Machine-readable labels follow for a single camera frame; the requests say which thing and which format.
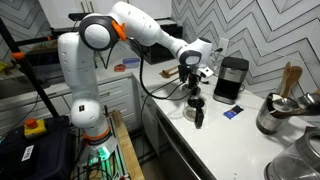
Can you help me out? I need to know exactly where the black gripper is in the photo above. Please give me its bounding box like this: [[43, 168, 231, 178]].
[[178, 64, 203, 96]]

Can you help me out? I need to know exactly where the black coffee maker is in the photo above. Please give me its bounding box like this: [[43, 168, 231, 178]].
[[212, 56, 250, 106]]

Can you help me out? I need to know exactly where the glass coffee carafe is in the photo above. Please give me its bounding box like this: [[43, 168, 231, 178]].
[[182, 95, 208, 130]]

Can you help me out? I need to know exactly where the blue lid container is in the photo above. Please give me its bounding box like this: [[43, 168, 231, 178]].
[[122, 57, 141, 70]]

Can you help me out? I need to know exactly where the wooden cart top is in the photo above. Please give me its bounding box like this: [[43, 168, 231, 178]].
[[111, 109, 146, 180]]

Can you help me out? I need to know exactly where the dark wooden spoon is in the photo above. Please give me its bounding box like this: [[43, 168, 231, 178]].
[[160, 69, 179, 80]]

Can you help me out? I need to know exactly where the light wooden slotted spatula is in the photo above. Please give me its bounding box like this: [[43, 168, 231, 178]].
[[159, 65, 181, 77]]

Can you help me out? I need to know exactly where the blue snack packet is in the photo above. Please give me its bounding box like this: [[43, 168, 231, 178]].
[[222, 104, 245, 121]]

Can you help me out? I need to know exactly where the small orange red object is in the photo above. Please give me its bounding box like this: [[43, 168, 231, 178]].
[[113, 63, 127, 73]]

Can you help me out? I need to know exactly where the grey base cabinet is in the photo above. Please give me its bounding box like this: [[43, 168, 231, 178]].
[[61, 73, 143, 134]]

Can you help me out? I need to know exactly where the steel utensil holder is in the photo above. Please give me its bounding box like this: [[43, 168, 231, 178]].
[[255, 93, 301, 136]]

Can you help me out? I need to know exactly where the steel ladle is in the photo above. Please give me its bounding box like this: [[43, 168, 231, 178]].
[[270, 94, 300, 113]]

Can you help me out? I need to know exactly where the plain wooden spatula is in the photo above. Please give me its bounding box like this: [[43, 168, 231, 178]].
[[279, 61, 292, 98]]

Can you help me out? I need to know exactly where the wooden three-slot spatula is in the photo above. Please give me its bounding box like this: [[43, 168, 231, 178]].
[[283, 65, 303, 100]]

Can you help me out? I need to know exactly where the shiny steel scoop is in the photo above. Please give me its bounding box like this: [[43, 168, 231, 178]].
[[296, 91, 320, 116]]

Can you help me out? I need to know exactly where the black equipment case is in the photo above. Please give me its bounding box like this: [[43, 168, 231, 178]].
[[0, 115, 75, 180]]

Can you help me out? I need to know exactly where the yellow emergency stop box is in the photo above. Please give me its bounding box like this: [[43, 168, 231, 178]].
[[23, 117, 48, 140]]

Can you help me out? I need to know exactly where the black pole orange clamp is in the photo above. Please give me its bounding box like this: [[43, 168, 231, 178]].
[[0, 16, 62, 118]]

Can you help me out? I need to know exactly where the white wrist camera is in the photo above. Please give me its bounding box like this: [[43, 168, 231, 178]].
[[199, 65, 215, 80]]

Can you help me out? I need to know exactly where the white wall outlet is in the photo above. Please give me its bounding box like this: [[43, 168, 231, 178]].
[[217, 37, 231, 58]]

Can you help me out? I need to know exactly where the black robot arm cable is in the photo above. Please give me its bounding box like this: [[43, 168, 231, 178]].
[[134, 38, 193, 101]]

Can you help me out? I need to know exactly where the dishwasher with steel handle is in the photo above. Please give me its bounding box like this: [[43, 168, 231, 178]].
[[142, 99, 218, 180]]

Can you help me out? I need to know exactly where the aluminium cart frame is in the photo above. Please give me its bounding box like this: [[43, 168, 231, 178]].
[[99, 113, 130, 180]]

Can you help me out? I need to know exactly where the black exterior camera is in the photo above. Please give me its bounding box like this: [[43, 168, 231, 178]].
[[68, 12, 92, 22]]

